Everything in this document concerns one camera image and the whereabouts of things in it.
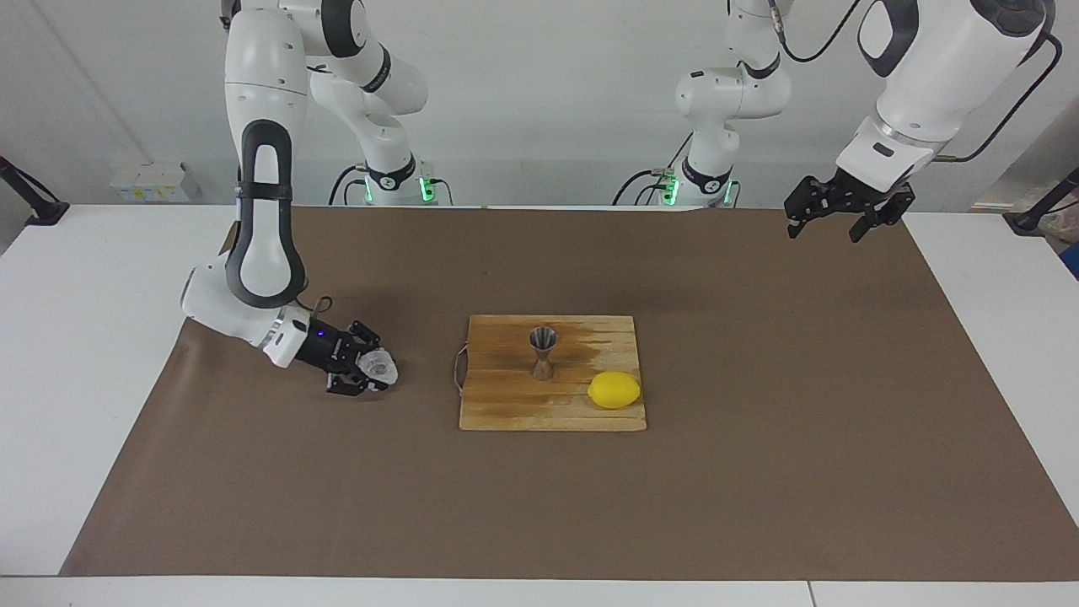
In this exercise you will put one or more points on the clear faceted glass cup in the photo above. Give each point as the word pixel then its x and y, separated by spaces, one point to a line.
pixel 379 367

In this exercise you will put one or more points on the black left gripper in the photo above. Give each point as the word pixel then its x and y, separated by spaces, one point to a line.
pixel 868 198

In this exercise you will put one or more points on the blue object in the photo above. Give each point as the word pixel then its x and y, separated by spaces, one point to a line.
pixel 1072 261

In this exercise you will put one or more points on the black clamp stand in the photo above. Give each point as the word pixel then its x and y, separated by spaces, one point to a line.
pixel 1033 219
pixel 42 209

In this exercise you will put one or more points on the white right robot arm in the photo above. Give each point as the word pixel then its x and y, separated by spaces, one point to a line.
pixel 261 101

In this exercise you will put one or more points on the wooden cutting board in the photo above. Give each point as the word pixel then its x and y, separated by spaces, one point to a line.
pixel 506 396

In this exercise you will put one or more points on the clear plastic bag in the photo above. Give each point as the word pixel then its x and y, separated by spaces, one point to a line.
pixel 1064 226

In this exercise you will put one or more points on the yellow lemon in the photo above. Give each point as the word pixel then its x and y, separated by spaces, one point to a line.
pixel 614 390

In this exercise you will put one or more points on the brown table mat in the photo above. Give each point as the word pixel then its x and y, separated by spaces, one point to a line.
pixel 539 506

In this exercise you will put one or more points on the metal double jigger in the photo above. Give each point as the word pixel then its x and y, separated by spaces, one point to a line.
pixel 543 340

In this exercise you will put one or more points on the yellow white small boxes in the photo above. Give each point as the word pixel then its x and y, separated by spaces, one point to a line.
pixel 152 184

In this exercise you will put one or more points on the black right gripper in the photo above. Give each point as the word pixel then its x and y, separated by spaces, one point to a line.
pixel 330 350

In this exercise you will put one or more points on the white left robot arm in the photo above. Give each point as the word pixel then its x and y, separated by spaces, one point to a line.
pixel 936 67

